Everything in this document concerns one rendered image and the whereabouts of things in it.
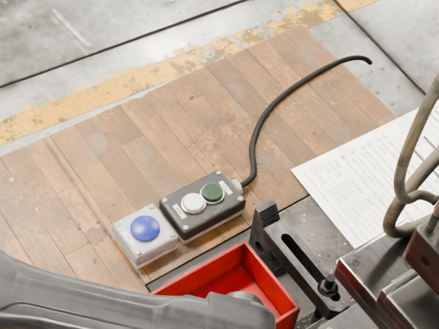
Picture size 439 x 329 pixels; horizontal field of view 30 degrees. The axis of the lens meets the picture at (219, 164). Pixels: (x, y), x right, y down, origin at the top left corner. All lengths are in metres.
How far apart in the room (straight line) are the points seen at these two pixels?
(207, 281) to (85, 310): 0.51
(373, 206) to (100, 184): 0.40
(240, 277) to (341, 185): 0.23
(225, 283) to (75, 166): 0.29
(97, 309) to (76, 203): 0.58
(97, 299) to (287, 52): 0.86
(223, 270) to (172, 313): 0.48
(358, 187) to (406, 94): 1.44
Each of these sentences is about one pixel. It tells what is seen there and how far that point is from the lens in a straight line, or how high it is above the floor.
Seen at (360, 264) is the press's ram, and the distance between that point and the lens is 0.88.
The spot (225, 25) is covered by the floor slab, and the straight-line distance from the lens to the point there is 2.77.
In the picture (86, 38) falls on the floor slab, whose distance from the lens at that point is 2.71.
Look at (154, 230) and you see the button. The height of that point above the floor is 0.94.
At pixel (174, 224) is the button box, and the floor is 0.92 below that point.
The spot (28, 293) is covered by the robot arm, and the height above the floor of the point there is 1.34.
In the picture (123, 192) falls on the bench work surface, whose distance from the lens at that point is 1.20.
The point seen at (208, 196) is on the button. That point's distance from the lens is 1.15.
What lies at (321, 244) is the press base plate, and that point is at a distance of 1.17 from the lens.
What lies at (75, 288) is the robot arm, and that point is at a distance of 0.63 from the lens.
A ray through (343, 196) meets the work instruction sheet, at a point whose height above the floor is 0.90.
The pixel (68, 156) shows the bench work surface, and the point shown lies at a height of 0.90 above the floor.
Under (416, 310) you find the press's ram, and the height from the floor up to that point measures 1.18.
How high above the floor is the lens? 1.88
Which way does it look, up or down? 52 degrees down
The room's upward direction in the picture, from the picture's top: 6 degrees clockwise
